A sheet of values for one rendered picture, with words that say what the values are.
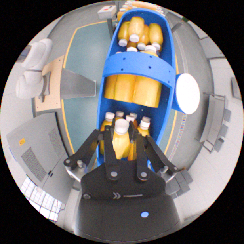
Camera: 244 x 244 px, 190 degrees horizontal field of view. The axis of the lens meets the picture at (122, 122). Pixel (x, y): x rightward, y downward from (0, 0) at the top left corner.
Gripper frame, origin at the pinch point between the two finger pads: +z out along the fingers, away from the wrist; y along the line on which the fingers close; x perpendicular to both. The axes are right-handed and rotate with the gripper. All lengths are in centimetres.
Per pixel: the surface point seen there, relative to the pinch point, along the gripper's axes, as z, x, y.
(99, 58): 123, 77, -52
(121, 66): 1.6, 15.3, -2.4
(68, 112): 123, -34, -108
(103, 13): 15, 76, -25
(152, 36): 10.0, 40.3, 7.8
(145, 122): 10.6, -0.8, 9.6
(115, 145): 2.0, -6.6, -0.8
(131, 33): 9.2, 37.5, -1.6
